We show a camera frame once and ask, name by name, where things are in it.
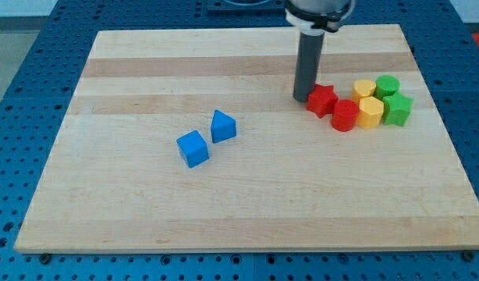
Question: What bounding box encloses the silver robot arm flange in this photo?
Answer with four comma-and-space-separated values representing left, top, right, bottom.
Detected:
285, 0, 357, 36

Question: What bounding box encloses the blue triangle block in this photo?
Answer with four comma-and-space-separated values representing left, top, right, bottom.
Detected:
211, 109, 236, 144

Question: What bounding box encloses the blue cube block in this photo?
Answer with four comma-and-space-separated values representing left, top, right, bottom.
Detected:
176, 130, 209, 168

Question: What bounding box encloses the light wooden board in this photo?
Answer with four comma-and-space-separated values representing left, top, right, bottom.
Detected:
14, 24, 479, 254

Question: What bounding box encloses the red star block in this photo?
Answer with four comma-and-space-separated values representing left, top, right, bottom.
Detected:
307, 84, 339, 119

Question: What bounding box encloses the red cylinder block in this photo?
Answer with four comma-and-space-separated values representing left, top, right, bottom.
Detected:
331, 99, 360, 132

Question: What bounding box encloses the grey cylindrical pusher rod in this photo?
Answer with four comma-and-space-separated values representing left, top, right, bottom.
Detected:
293, 34, 325, 102

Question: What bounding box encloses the yellow heart block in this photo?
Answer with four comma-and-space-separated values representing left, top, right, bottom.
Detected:
350, 80, 376, 103

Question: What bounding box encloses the yellow hexagon block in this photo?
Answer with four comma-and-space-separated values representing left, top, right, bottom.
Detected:
357, 97, 385, 129

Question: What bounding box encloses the green cylinder block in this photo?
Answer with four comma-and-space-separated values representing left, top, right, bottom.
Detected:
374, 75, 400, 100

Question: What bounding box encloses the green star block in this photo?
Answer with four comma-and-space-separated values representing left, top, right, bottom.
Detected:
382, 91, 414, 126

